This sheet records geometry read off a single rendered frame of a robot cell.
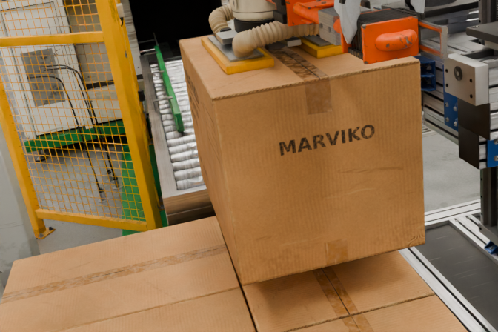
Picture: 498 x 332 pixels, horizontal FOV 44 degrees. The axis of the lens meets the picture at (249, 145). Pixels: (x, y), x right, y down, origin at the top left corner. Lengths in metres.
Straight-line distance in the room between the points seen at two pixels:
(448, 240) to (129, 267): 1.14
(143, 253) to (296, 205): 0.65
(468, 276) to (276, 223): 1.01
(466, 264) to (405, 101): 1.03
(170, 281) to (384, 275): 0.52
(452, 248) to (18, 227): 1.70
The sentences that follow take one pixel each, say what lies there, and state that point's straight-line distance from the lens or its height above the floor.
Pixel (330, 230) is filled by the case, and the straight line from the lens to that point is 1.26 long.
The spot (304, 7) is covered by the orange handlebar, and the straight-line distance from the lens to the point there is 1.04.
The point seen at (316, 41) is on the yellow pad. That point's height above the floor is 1.10.
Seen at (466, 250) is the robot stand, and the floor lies 0.21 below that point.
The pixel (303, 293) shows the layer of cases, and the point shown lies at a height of 0.54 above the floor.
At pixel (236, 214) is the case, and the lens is 1.19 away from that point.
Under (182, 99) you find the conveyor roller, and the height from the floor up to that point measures 0.54.
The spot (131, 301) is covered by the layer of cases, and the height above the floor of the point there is 0.54.
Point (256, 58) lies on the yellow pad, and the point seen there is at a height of 1.09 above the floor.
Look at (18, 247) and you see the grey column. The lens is 2.77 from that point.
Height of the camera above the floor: 1.38
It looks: 21 degrees down
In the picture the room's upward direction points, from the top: 9 degrees counter-clockwise
